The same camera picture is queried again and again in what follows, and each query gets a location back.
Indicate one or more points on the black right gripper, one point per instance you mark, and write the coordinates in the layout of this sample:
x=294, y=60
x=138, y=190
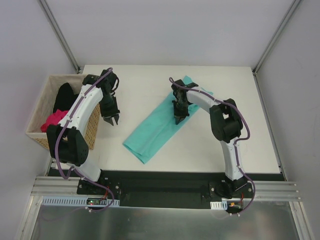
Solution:
x=181, y=115

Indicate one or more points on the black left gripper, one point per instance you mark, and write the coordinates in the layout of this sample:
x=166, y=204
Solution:
x=110, y=113

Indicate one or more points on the teal t shirt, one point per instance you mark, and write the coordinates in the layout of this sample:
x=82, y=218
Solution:
x=153, y=132

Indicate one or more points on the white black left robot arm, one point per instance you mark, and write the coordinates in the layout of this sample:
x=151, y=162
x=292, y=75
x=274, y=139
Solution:
x=66, y=142

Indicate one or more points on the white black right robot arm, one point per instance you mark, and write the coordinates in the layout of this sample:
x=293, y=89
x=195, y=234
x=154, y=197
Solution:
x=226, y=125

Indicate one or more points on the black t shirt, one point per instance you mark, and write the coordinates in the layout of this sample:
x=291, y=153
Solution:
x=65, y=98

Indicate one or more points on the pink t shirt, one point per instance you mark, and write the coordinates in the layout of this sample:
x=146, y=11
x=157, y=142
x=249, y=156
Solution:
x=53, y=119

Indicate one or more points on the wicker laundry basket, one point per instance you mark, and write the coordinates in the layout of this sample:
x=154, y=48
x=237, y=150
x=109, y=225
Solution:
x=45, y=104

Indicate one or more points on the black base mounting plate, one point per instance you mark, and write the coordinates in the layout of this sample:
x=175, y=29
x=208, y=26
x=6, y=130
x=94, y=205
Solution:
x=154, y=189

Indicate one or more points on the left white cable duct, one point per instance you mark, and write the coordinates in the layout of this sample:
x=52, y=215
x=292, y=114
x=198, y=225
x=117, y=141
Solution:
x=67, y=201

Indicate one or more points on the white cable duct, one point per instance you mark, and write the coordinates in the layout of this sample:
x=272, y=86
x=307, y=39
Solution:
x=226, y=204
x=67, y=201

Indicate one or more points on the left rear aluminium post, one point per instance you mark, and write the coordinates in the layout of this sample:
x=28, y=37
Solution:
x=45, y=7

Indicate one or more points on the aluminium post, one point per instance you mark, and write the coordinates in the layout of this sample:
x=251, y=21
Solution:
x=45, y=7
x=293, y=7

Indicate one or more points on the right white cable duct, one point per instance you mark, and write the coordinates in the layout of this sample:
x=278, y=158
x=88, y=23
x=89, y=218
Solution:
x=226, y=204

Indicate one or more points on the aluminium front frame rail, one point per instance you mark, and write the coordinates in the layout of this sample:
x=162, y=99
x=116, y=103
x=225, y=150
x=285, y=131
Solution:
x=267, y=187

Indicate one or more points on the right rear aluminium post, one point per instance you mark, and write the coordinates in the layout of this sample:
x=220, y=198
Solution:
x=293, y=7

